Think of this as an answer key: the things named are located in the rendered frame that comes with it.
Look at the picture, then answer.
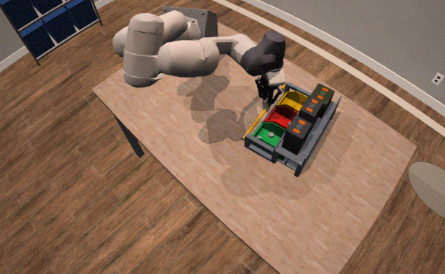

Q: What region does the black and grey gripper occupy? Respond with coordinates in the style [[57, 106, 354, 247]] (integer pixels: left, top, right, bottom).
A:
[[255, 75, 284, 112]]

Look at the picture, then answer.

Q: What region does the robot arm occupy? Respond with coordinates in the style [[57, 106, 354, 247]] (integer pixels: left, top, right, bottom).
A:
[[113, 10, 286, 88]]

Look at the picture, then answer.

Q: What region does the red bin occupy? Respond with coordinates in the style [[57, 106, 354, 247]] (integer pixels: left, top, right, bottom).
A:
[[265, 106, 298, 129]]

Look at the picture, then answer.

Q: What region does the green open bin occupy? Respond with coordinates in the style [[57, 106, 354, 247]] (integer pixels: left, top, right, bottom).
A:
[[251, 123, 285, 161]]

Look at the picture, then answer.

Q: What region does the grey metal shelf rack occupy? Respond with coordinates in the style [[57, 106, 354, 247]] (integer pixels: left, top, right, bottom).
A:
[[240, 81, 338, 177]]

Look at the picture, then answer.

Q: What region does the yellow open bin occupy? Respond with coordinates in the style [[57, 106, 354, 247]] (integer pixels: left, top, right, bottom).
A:
[[277, 91, 308, 112]]

